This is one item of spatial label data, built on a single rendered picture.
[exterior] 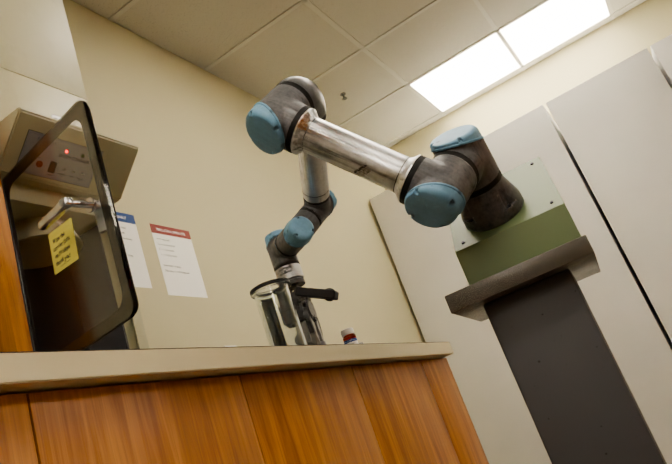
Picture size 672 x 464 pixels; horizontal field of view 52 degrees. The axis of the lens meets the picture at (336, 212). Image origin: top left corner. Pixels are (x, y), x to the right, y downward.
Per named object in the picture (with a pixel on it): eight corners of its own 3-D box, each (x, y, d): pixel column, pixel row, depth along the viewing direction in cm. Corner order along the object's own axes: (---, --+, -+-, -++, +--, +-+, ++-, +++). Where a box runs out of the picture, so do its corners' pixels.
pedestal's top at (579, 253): (600, 271, 167) (593, 256, 168) (594, 252, 138) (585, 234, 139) (480, 322, 175) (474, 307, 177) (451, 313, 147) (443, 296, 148)
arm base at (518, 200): (521, 184, 167) (505, 151, 163) (525, 216, 154) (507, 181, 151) (465, 207, 173) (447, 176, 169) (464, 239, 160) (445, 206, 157)
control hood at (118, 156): (-12, 177, 133) (-20, 134, 136) (114, 204, 161) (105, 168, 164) (26, 148, 129) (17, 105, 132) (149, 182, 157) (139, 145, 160)
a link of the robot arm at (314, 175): (294, 55, 171) (311, 201, 204) (270, 76, 164) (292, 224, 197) (335, 64, 166) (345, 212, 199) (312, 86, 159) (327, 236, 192)
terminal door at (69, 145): (39, 381, 119) (2, 183, 133) (139, 312, 104) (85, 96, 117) (35, 382, 118) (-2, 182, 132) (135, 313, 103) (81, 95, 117)
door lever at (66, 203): (66, 234, 116) (63, 221, 117) (97, 208, 111) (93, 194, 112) (36, 233, 112) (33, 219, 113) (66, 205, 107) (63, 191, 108)
